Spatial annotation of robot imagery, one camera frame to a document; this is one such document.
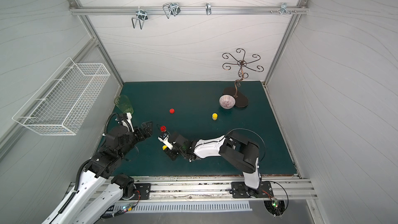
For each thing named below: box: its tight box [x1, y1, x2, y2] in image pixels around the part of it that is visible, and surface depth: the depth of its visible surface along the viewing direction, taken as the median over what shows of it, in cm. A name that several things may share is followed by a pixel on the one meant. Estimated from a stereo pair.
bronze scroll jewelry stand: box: [222, 48, 265, 108], surface depth 93 cm
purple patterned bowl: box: [218, 94, 236, 110], surface depth 109 cm
